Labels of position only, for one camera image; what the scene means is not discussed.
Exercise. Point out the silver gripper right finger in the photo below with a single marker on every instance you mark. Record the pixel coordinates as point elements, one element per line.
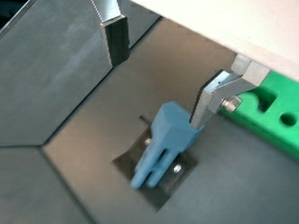
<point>218,93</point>

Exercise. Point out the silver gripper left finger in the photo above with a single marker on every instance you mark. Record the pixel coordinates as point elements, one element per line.
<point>113,27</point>

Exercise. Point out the blue three prong object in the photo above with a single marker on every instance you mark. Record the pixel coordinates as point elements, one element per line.
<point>172,137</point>

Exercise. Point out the black curved fixture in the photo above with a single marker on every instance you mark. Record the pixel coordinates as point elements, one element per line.
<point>177,172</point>

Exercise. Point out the green shape sorter block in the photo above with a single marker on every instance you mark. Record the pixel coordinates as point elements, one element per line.
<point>268,112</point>

